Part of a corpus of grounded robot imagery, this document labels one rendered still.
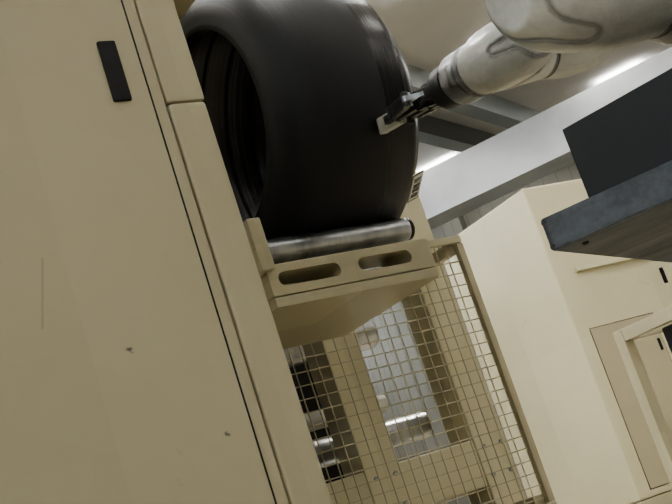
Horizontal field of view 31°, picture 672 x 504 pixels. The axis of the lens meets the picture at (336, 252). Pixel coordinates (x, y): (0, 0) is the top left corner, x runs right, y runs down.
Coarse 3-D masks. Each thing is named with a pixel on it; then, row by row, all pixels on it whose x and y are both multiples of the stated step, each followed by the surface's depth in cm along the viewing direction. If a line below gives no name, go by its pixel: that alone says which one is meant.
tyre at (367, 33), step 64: (256, 0) 222; (320, 0) 226; (256, 64) 218; (320, 64) 216; (384, 64) 223; (256, 128) 272; (320, 128) 214; (256, 192) 270; (320, 192) 218; (384, 192) 226
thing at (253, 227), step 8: (248, 224) 209; (256, 224) 209; (248, 232) 209; (256, 232) 209; (256, 240) 208; (264, 240) 209; (256, 248) 208; (264, 248) 208; (256, 256) 208; (264, 256) 208; (256, 264) 208; (264, 264) 207; (272, 264) 208; (264, 272) 208
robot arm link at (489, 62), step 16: (480, 32) 189; (496, 32) 185; (464, 48) 192; (480, 48) 188; (496, 48) 185; (512, 48) 183; (528, 48) 183; (464, 64) 191; (480, 64) 188; (496, 64) 186; (512, 64) 185; (528, 64) 184; (544, 64) 187; (464, 80) 193; (480, 80) 190; (496, 80) 189; (512, 80) 188; (528, 80) 190
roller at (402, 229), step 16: (368, 224) 226; (384, 224) 228; (400, 224) 229; (272, 240) 215; (288, 240) 216; (304, 240) 217; (320, 240) 219; (336, 240) 221; (352, 240) 223; (368, 240) 225; (384, 240) 227; (400, 240) 230; (272, 256) 213; (288, 256) 216; (304, 256) 218
